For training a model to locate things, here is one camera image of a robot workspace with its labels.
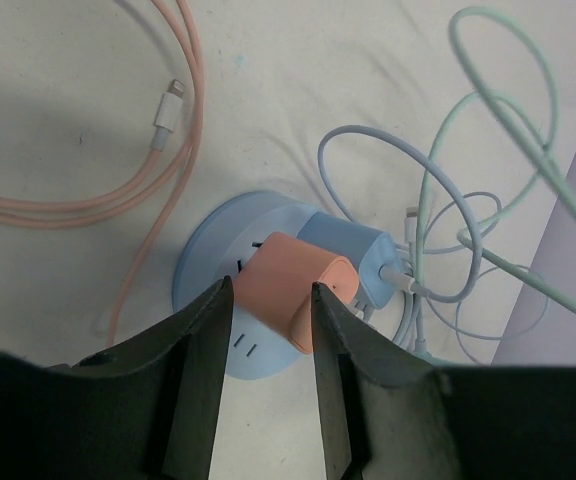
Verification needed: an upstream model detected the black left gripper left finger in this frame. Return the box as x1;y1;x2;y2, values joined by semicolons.
0;279;233;479

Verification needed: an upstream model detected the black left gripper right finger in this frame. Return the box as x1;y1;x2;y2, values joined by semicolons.
312;283;576;479

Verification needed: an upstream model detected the blue charger plug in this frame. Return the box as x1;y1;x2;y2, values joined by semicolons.
297;212;402;310

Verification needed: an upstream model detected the orange pink charger plug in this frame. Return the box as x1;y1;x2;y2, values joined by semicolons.
234;232;360;354

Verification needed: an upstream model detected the round blue power strip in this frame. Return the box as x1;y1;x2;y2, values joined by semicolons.
171;191;317;380

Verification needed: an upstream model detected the light blue charger cable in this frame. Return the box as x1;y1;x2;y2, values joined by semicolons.
316;124;549;366

